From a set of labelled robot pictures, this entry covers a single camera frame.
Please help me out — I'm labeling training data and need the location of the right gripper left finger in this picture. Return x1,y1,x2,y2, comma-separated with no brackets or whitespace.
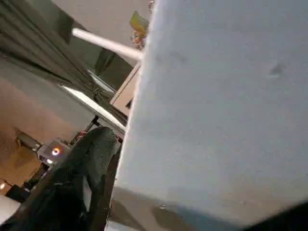
0,127,116,231

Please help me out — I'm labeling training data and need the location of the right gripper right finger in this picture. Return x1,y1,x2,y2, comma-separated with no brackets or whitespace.
243,201,308,231

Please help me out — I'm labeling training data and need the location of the grey curtain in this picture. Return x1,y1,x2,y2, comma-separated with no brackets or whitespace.
0,0,132,116

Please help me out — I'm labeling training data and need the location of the colourful yellow toy figure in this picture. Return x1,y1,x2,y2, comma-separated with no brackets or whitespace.
129,10,150,50

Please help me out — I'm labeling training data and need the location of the white device orange ring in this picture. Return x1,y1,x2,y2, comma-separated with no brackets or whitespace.
38,138,72,166

